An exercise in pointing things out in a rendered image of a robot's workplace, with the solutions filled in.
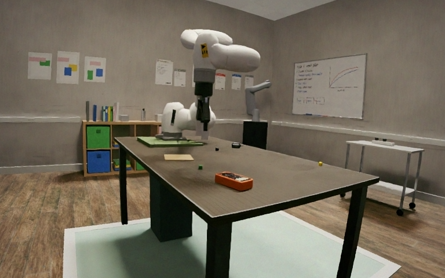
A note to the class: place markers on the beige square mat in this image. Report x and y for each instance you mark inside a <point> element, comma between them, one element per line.
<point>178,157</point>

